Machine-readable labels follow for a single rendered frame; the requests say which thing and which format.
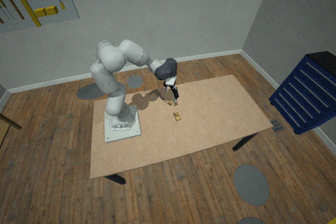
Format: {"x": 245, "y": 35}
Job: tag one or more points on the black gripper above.
{"x": 174, "y": 90}

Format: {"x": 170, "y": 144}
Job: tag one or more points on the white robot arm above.
{"x": 111, "y": 59}

